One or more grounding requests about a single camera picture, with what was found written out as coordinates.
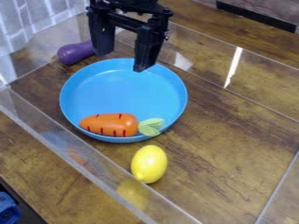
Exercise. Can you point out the blue object at corner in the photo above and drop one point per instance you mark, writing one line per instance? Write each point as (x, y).
(10, 210)

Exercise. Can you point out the purple toy eggplant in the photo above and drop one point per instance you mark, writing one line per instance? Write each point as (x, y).
(75, 52)

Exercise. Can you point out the orange toy carrot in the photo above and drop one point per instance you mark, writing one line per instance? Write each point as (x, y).
(122, 125)

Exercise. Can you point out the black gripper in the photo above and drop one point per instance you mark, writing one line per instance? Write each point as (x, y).
(142, 16)

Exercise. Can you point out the blue round tray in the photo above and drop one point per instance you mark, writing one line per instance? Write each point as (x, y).
(107, 87)

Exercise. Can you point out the yellow toy lemon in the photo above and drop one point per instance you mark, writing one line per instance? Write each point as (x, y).
(149, 164)

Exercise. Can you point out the clear acrylic barrier wall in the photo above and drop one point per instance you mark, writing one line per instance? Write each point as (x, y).
(149, 205)

